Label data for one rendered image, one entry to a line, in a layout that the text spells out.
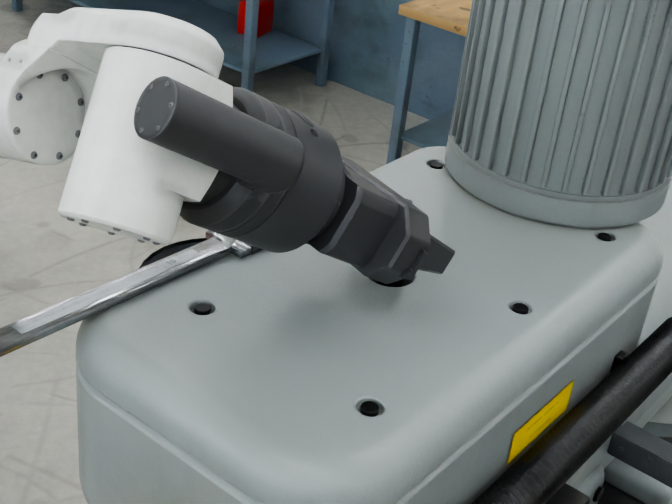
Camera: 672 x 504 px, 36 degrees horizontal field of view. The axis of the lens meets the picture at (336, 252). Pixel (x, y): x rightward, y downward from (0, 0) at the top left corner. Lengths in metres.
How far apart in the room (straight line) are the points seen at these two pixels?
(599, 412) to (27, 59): 0.48
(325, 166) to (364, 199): 0.04
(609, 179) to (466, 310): 0.19
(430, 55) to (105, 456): 5.28
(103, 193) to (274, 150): 0.09
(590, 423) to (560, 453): 0.05
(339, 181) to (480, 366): 0.16
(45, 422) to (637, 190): 2.87
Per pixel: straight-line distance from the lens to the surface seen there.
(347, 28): 6.23
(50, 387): 3.70
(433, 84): 5.93
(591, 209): 0.87
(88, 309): 0.69
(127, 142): 0.56
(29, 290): 4.21
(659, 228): 1.22
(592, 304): 0.80
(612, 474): 1.23
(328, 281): 0.75
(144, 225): 0.56
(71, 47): 0.63
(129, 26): 0.59
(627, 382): 0.86
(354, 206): 0.65
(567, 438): 0.79
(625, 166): 0.87
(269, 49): 6.12
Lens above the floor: 2.29
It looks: 30 degrees down
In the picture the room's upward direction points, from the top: 7 degrees clockwise
